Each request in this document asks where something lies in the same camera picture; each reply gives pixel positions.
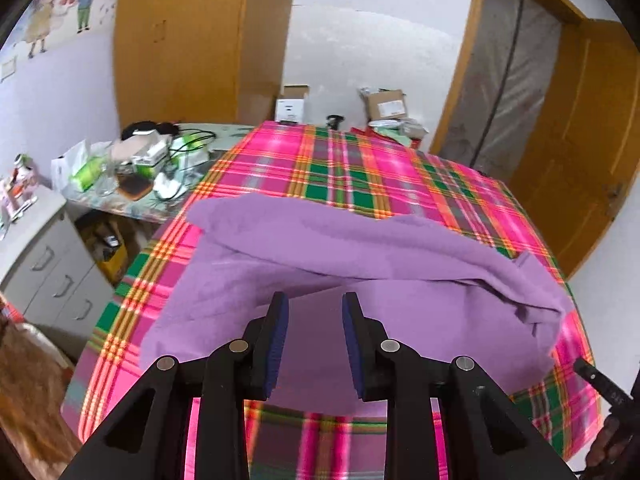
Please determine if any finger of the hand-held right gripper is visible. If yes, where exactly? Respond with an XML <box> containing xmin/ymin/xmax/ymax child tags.
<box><xmin>574</xmin><ymin>357</ymin><xmax>633</xmax><ymax>408</ymax></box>

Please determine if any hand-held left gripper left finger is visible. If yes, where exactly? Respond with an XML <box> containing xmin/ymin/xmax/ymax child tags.
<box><xmin>60</xmin><ymin>291</ymin><xmax>291</xmax><ymax>480</ymax></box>

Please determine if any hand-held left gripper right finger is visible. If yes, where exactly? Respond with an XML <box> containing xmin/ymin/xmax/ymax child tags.
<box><xmin>341</xmin><ymin>291</ymin><xmax>573</xmax><ymax>480</ymax></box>

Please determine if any purple fleece garment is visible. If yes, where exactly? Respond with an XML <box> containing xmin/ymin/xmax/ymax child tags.
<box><xmin>139</xmin><ymin>194</ymin><xmax>575</xmax><ymax>418</ymax></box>

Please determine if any person's right hand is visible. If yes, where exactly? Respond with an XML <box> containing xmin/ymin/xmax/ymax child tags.
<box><xmin>586</xmin><ymin>414</ymin><xmax>622</xmax><ymax>467</ymax></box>

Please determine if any pink plaid blanket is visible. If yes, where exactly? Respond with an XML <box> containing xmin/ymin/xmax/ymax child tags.
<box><xmin>60</xmin><ymin>121</ymin><xmax>603</xmax><ymax>480</ymax></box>

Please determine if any yellow bag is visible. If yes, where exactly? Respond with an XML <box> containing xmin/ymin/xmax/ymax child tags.
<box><xmin>82</xmin><ymin>210</ymin><xmax>130</xmax><ymax>281</ymax></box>

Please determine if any green and white box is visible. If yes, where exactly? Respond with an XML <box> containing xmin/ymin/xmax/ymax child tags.
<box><xmin>170</xmin><ymin>132</ymin><xmax>210</xmax><ymax>171</ymax></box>

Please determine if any folding table with printed top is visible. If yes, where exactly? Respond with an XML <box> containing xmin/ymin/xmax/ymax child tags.
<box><xmin>65</xmin><ymin>122</ymin><xmax>256</xmax><ymax>223</ymax></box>

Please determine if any orange rimmed black tray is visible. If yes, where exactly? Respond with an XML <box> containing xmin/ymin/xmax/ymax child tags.
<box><xmin>117</xmin><ymin>175</ymin><xmax>152</xmax><ymax>202</ymax></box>

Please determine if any grey plastic parcel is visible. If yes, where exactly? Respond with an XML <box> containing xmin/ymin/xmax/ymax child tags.
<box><xmin>399</xmin><ymin>118</ymin><xmax>431</xmax><ymax>145</ymax></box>

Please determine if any brown cardboard box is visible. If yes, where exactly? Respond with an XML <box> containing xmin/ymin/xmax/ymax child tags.
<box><xmin>359</xmin><ymin>87</ymin><xmax>407</xmax><ymax>123</ymax></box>

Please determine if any wooden door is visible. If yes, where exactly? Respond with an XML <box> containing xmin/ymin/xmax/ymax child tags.
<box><xmin>507</xmin><ymin>19</ymin><xmax>640</xmax><ymax>281</ymax></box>

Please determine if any black cloth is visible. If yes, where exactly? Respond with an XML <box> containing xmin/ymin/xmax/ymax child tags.
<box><xmin>122</xmin><ymin>121</ymin><xmax>177</xmax><ymax>139</ymax></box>

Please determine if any green packet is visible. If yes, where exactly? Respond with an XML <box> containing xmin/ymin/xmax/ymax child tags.
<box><xmin>70</xmin><ymin>156</ymin><xmax>108</xmax><ymax>192</ymax></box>

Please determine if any white drawer cabinet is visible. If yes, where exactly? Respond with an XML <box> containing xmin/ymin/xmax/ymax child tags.
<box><xmin>0</xmin><ymin>187</ymin><xmax>116</xmax><ymax>343</ymax></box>

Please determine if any plastic doorway curtain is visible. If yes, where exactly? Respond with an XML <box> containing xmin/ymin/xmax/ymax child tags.
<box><xmin>442</xmin><ymin>0</ymin><xmax>563</xmax><ymax>176</ymax></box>

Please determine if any wooden wardrobe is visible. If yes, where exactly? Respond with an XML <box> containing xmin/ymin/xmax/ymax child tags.
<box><xmin>114</xmin><ymin>0</ymin><xmax>301</xmax><ymax>128</ymax></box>

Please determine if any wooden door frame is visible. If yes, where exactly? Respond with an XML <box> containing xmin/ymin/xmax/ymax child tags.
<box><xmin>430</xmin><ymin>0</ymin><xmax>583</xmax><ymax>156</ymax></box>

